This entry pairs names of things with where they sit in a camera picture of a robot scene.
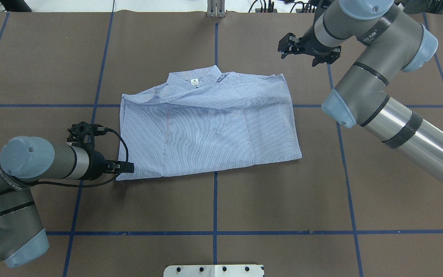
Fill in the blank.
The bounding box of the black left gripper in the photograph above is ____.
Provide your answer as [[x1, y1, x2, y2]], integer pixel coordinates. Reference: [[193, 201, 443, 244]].
[[87, 151, 135, 180]]

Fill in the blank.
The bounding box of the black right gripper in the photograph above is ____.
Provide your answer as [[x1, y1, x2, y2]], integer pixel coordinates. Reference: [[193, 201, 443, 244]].
[[278, 27, 322, 59]]

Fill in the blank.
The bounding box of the light blue striped shirt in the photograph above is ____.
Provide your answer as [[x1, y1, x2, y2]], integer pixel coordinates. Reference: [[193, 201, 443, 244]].
[[117, 65, 302, 181]]

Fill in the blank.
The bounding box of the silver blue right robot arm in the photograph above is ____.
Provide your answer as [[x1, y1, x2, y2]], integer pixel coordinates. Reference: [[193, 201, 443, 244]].
[[278, 0, 443, 183]]

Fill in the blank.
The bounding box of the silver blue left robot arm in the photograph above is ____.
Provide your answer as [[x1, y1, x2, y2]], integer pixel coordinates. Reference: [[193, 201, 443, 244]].
[[0, 136, 134, 268]]

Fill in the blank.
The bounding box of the black water bottle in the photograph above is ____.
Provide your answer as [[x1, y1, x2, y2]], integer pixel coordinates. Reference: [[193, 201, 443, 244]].
[[0, 0, 32, 12]]

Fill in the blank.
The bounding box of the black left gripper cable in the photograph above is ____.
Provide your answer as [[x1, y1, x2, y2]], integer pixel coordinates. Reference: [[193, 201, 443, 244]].
[[33, 127, 130, 188]]

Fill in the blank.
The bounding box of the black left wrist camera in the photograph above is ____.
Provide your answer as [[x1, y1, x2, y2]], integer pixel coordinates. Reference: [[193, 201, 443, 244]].
[[66, 122, 107, 150]]

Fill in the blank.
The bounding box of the aluminium frame post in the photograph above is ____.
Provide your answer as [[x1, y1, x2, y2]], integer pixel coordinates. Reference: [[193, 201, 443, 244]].
[[207, 0, 226, 18]]

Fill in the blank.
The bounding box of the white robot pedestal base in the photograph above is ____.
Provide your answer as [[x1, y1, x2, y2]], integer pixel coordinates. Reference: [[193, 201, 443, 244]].
[[163, 264, 265, 277]]

